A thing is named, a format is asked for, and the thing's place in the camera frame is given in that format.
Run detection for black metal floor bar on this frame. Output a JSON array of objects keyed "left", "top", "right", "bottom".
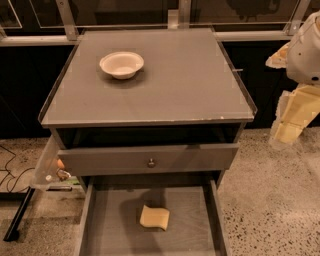
[{"left": 1, "top": 187, "right": 35, "bottom": 242}]

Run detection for grey drawer cabinet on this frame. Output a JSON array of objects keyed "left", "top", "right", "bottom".
[{"left": 37, "top": 27, "right": 258, "bottom": 256}]

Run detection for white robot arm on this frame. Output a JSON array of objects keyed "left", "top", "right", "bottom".
[{"left": 265, "top": 11, "right": 320, "bottom": 143}]

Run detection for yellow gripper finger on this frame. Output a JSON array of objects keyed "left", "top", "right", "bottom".
[
  {"left": 265, "top": 43, "right": 289, "bottom": 69},
  {"left": 270, "top": 84, "right": 320, "bottom": 144}
]

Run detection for grey upper drawer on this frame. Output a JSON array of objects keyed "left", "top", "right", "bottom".
[{"left": 58, "top": 143, "right": 239, "bottom": 176}]

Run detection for black floor cables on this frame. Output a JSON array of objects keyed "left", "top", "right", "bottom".
[{"left": 0, "top": 143, "right": 36, "bottom": 194}]

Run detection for clear plastic side bin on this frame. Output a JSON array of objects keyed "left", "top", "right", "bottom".
[{"left": 31, "top": 137, "right": 79, "bottom": 191}]

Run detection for open grey middle drawer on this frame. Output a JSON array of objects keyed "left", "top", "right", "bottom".
[{"left": 74, "top": 179, "right": 232, "bottom": 256}]

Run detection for white paper bowl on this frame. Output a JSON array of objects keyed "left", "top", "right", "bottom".
[{"left": 99, "top": 52, "right": 144, "bottom": 80}]

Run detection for metal railing frame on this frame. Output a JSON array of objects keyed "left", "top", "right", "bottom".
[{"left": 0, "top": 0, "right": 320, "bottom": 47}]

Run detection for yellow sponge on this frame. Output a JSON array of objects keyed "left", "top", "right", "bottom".
[{"left": 140, "top": 205, "right": 170, "bottom": 231}]

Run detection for round metal drawer knob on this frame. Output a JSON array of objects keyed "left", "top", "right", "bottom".
[{"left": 147, "top": 158, "right": 156, "bottom": 168}]

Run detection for small orange object in bin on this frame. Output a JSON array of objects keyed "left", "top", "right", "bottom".
[{"left": 57, "top": 159, "right": 65, "bottom": 169}]

